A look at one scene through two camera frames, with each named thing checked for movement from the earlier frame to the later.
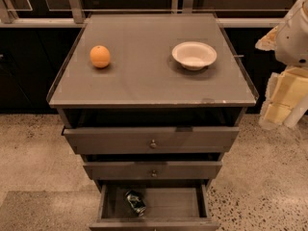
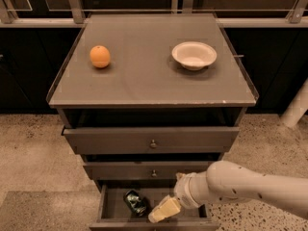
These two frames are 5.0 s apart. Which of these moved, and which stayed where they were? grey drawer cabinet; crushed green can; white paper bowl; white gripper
Moved: white gripper
Stayed: white paper bowl; grey drawer cabinet; crushed green can
